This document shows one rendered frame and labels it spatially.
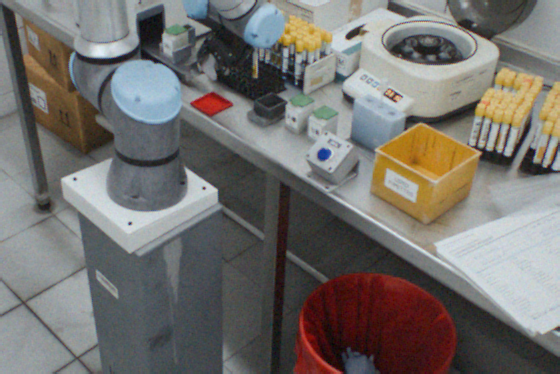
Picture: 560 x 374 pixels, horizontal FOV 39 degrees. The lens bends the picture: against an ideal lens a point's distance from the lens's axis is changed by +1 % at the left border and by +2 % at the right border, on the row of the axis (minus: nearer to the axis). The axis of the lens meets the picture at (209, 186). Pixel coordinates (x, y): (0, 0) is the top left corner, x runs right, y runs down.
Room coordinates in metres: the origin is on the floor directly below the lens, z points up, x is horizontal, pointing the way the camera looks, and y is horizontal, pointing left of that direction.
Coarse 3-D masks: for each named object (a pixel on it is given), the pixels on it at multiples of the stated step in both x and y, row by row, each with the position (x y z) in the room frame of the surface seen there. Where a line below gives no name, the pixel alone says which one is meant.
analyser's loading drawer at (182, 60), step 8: (144, 40) 1.69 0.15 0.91; (152, 40) 1.69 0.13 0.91; (160, 40) 1.69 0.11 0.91; (144, 48) 1.65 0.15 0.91; (152, 48) 1.65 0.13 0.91; (160, 48) 1.61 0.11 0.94; (184, 48) 1.60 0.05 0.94; (160, 56) 1.61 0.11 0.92; (168, 56) 1.59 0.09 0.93; (176, 56) 1.59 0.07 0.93; (184, 56) 1.60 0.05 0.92; (192, 56) 1.61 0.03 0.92; (168, 64) 1.58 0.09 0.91; (176, 64) 1.57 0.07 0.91; (184, 64) 1.57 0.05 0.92; (192, 64) 1.54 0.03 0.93; (184, 72) 1.54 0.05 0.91; (192, 72) 1.54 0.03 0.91; (200, 72) 1.56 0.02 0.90
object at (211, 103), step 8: (208, 96) 1.49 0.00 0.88; (216, 96) 1.49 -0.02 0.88; (192, 104) 1.46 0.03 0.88; (200, 104) 1.46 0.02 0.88; (208, 104) 1.46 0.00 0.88; (216, 104) 1.46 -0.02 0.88; (224, 104) 1.46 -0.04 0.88; (232, 104) 1.45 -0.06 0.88; (208, 112) 1.42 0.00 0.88; (216, 112) 1.42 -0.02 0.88
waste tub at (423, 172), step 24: (384, 144) 1.16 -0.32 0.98; (408, 144) 1.20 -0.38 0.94; (432, 144) 1.20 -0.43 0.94; (456, 144) 1.16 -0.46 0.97; (384, 168) 1.12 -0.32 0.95; (408, 168) 1.08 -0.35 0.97; (432, 168) 1.19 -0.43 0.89; (456, 168) 1.08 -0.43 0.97; (384, 192) 1.12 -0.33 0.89; (408, 192) 1.08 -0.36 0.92; (432, 192) 1.04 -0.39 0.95; (456, 192) 1.09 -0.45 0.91; (432, 216) 1.05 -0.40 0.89
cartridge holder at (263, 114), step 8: (264, 96) 1.43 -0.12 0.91; (272, 96) 1.45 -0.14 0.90; (256, 104) 1.41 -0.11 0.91; (264, 104) 1.43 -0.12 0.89; (272, 104) 1.44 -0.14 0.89; (280, 104) 1.40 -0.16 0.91; (248, 112) 1.41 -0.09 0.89; (256, 112) 1.41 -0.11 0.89; (264, 112) 1.39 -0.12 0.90; (272, 112) 1.39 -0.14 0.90; (280, 112) 1.40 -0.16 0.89; (256, 120) 1.38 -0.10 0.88; (264, 120) 1.37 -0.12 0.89; (272, 120) 1.38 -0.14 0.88
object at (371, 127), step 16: (368, 96) 1.32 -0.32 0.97; (368, 112) 1.28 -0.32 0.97; (384, 112) 1.26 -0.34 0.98; (400, 112) 1.26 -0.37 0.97; (352, 128) 1.31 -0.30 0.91; (368, 128) 1.28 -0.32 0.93; (384, 128) 1.24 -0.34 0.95; (400, 128) 1.25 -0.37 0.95; (352, 144) 1.29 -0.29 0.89; (368, 144) 1.27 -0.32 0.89
